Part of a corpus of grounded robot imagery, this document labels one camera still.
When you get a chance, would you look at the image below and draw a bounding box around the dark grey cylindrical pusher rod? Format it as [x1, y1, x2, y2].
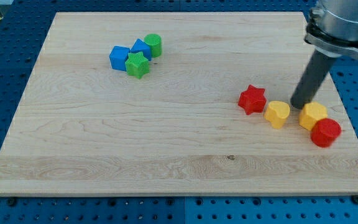
[290, 50, 336, 110]

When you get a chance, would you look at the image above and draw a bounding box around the yellow heart block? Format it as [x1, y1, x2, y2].
[264, 101, 290, 129]

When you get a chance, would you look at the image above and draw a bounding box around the red cylinder block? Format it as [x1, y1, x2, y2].
[310, 118, 342, 147]

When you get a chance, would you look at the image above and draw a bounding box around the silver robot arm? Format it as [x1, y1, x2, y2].
[290, 0, 358, 109]

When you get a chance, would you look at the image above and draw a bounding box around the red star block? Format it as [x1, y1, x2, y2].
[237, 85, 267, 115]

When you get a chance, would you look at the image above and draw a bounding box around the green cylinder block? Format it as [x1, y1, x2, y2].
[144, 34, 162, 58]

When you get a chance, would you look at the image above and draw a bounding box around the green star block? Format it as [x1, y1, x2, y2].
[125, 52, 150, 79]

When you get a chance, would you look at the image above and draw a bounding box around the yellow hexagon block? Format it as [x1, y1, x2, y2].
[299, 101, 328, 131]

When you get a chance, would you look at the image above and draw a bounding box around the blue cube block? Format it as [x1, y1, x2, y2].
[109, 45, 130, 71]

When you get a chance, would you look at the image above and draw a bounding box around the wooden board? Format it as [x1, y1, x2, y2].
[0, 12, 358, 197]

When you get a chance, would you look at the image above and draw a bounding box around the blue triangular block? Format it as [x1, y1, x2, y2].
[131, 39, 152, 61]

